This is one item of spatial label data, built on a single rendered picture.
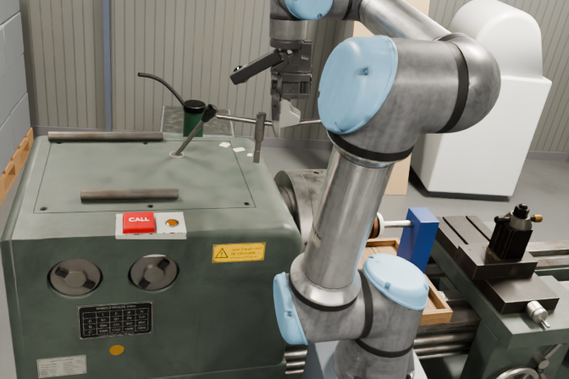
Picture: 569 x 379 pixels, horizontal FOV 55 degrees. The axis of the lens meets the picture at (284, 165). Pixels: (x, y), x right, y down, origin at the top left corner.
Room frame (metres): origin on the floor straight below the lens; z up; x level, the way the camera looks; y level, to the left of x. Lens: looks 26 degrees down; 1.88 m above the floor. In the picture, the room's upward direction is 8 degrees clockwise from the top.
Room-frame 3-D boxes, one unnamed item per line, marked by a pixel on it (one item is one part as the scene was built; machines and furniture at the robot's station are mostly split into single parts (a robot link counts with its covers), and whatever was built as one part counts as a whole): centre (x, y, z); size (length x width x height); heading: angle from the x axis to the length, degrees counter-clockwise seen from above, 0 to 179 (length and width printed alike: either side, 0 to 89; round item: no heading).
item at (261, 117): (1.11, 0.06, 1.39); 0.02 x 0.02 x 0.12
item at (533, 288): (1.44, -0.66, 0.95); 0.43 x 0.18 x 0.04; 18
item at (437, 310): (1.34, -0.32, 0.88); 0.36 x 0.30 x 0.04; 18
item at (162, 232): (0.92, 0.25, 1.23); 0.13 x 0.08 x 0.06; 108
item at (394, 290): (0.77, -0.21, 1.27); 0.13 x 0.12 x 0.14; 108
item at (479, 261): (1.37, -0.65, 1.00); 0.20 x 0.10 x 0.05; 108
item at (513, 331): (1.43, -0.71, 0.89); 0.53 x 0.30 x 0.06; 18
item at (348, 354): (0.78, -0.22, 1.15); 0.15 x 0.15 x 0.10
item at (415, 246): (1.37, -0.41, 1.00); 0.08 x 0.06 x 0.23; 18
